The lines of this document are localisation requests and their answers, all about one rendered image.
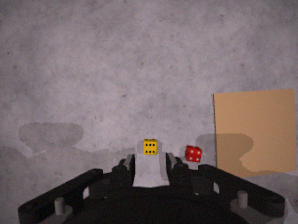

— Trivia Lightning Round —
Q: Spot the tan square mat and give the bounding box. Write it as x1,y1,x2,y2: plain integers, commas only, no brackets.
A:
213,89,296,178

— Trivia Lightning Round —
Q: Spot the red die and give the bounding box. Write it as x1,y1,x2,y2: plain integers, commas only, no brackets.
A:
184,145,202,163

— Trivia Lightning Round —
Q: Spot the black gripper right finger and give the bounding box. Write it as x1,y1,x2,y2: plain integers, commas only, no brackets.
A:
166,153,285,224

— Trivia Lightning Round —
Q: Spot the yellow die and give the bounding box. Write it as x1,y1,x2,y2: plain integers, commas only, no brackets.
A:
143,139,157,155

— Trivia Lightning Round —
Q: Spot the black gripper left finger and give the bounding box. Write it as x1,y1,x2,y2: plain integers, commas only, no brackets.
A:
18,154,136,224

